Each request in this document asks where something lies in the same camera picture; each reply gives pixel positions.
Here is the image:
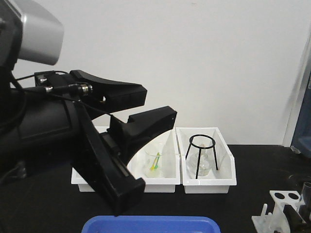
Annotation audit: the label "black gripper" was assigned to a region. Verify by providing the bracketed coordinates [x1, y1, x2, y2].
[14, 70, 177, 214]

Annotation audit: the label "glass test tube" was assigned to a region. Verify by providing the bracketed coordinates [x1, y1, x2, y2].
[299, 182, 311, 221]

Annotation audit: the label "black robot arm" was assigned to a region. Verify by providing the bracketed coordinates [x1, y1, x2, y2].
[0, 70, 147, 215]

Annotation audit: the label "white test tube rack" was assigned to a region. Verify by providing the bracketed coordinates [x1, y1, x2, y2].
[251, 190, 311, 233]

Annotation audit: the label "grey pegboard drying rack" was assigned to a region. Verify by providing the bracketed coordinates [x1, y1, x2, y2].
[291, 76, 311, 158]

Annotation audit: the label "glass beaker in middle bin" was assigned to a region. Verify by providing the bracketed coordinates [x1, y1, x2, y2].
[143, 142, 165, 179]

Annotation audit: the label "white bin middle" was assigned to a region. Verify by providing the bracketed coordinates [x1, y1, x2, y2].
[127, 129, 181, 193]

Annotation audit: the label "white bin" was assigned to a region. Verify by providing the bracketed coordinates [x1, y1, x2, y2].
[176, 127, 237, 194]
[71, 126, 109, 193]
[127, 129, 181, 193]

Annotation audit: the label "green yellow stirrers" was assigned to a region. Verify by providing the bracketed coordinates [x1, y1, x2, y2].
[150, 152, 161, 171]

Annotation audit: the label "white bin left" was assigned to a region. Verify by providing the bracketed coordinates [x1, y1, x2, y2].
[71, 126, 109, 193]

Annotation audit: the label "glass flask under tripod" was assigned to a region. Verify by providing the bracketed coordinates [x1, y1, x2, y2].
[187, 149, 211, 179]

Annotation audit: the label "blue plastic tray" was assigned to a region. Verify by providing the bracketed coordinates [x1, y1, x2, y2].
[82, 216, 221, 233]

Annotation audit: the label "white bin right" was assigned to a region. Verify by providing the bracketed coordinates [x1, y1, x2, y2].
[176, 127, 237, 194]

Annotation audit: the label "black wire tripod stand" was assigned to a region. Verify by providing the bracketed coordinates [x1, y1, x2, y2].
[185, 134, 219, 179]

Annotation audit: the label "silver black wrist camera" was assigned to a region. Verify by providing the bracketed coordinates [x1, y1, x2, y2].
[0, 0, 64, 70]

